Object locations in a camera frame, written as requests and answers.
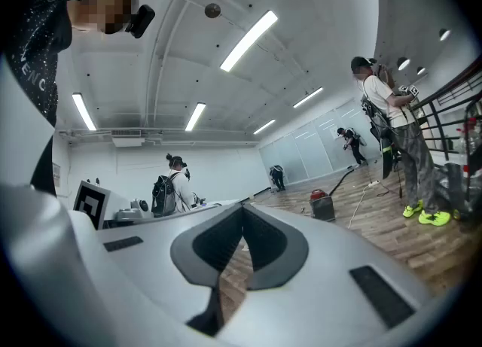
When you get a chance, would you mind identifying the black cart with bottles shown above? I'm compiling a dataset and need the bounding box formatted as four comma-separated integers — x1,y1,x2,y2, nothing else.
432,93,482,224

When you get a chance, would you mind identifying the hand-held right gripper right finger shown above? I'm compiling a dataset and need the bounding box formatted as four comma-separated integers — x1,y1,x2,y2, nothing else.
221,204,435,347

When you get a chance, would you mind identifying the white ceiling air conditioner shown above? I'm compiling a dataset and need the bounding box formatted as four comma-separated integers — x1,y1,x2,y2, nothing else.
110,128,146,148

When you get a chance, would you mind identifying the person's black printed shirt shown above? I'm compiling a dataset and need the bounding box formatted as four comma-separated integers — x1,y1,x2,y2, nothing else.
3,0,90,196

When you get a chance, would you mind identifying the red vacuum cleaner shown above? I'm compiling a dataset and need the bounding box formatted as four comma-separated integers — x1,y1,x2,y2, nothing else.
309,188,337,223

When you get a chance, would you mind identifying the black metal railing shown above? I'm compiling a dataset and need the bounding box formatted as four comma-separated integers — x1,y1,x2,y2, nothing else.
412,57,482,163

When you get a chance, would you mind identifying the white power strip with cable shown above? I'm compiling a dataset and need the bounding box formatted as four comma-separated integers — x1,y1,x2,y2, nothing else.
346,179,380,230

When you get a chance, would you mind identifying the black vacuum hose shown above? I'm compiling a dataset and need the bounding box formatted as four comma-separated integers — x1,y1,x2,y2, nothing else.
328,166,355,196

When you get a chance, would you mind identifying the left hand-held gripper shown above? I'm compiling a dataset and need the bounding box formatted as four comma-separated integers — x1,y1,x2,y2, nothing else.
73,180,155,230

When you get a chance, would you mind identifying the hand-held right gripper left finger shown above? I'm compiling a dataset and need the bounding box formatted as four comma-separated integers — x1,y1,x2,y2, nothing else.
69,202,245,347

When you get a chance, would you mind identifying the black head-mounted camera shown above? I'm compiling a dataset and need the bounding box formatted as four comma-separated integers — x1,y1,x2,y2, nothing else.
124,4,157,39

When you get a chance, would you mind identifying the long ceiling tube light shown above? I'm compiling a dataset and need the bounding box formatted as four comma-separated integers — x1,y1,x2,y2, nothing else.
72,92,98,132
184,102,207,132
292,86,325,109
219,10,279,73
252,118,277,135

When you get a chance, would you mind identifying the frosted glass partition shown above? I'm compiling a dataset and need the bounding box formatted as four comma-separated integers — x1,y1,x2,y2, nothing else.
258,99,380,189

